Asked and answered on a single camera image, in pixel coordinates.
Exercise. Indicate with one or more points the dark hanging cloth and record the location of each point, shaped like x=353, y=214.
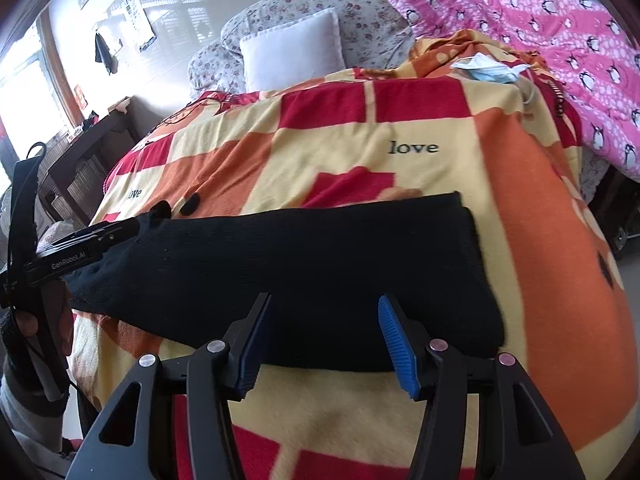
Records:
x=103, y=56

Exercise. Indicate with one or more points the floral quilt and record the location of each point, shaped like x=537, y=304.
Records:
x=373, y=35

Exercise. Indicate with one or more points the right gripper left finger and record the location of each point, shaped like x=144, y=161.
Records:
x=134, y=436

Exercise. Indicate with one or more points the white square pillow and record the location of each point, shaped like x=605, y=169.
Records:
x=281, y=56

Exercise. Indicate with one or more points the pink penguin quilt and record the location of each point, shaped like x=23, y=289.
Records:
x=585, y=48

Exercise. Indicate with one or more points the black pants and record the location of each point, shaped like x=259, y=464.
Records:
x=300, y=269

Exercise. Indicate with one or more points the orange yellow red blanket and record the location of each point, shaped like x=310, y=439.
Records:
x=362, y=136

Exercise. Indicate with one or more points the wall calendar poster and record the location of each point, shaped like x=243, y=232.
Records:
x=139, y=32

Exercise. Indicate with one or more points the left hand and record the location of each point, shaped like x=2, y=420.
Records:
x=45, y=319

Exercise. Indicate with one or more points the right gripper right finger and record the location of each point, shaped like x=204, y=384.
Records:
x=518, y=435

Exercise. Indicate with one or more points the dark wooden desk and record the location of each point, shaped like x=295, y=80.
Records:
x=74, y=171

